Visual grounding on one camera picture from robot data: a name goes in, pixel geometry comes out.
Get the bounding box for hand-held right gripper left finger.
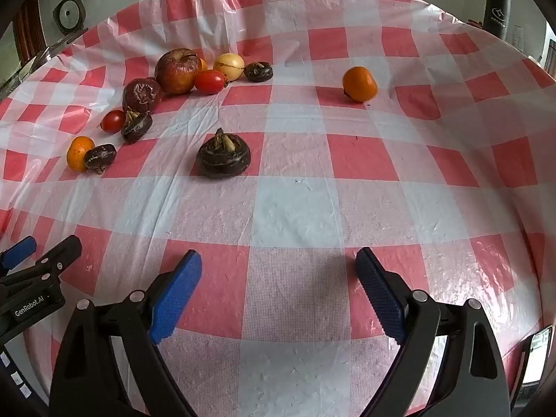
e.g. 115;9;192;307
49;250;203;417

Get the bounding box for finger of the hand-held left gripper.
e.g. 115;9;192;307
0;235;83;301
0;235;36;272

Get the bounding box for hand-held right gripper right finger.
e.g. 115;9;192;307
355;247;512;417

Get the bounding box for small red tomato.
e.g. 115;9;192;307
100;110;127;133

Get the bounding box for dark red wrinkled apple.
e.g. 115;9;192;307
122;78;163;114

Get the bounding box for yellow passion fruit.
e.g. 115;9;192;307
213;53;243;82

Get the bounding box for orange tangerine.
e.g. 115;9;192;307
66;136;96;172

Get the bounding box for red white checkered tablecloth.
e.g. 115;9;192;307
0;0;556;417

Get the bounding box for large dark water chestnut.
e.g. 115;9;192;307
196;128;252;179

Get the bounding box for black smartphone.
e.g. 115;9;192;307
519;326;553;396

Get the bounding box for orange persimmon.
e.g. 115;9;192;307
342;66;378;104

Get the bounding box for large wrinkled red-yellow apple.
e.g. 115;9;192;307
155;48;203;95

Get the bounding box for wooden framed glass door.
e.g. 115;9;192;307
13;0;48;64

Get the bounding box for black bottle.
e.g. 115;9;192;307
483;0;510;35

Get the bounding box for metal rail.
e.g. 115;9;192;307
26;30;88;72

